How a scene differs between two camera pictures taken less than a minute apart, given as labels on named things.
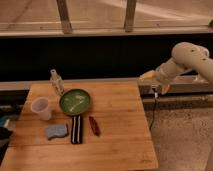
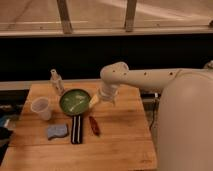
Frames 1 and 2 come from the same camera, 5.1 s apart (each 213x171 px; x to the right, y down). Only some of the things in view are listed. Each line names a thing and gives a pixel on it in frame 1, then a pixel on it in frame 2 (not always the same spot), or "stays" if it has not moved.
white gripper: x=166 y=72 → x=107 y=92
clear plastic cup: x=40 y=105 stays
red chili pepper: x=95 y=126 stays
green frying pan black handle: x=75 y=102 stays
